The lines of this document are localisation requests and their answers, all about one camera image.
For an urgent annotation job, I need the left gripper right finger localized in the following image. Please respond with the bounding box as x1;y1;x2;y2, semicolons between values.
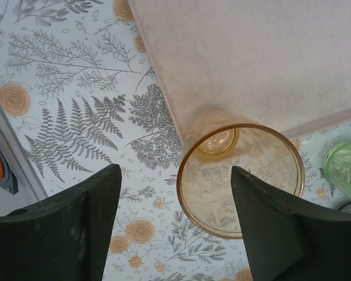
230;166;351;281

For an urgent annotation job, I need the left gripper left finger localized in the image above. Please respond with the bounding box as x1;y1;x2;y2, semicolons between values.
0;163;122;281

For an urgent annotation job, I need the amber transparent glass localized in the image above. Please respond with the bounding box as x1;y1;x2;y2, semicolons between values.
176;108;306;240

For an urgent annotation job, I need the pink plastic tray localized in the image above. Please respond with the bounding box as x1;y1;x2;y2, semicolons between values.
126;0;351;147

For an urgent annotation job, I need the tall grey transparent glass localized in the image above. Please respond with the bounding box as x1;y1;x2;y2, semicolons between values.
335;201;351;216

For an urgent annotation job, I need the green transparent glass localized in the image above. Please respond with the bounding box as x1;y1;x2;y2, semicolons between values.
323;141;351;211

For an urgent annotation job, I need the floral patterned table cover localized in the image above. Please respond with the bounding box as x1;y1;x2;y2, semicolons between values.
0;0;351;281

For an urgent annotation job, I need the aluminium side rail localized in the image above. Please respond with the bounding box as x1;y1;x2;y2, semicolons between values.
0;83;49;203

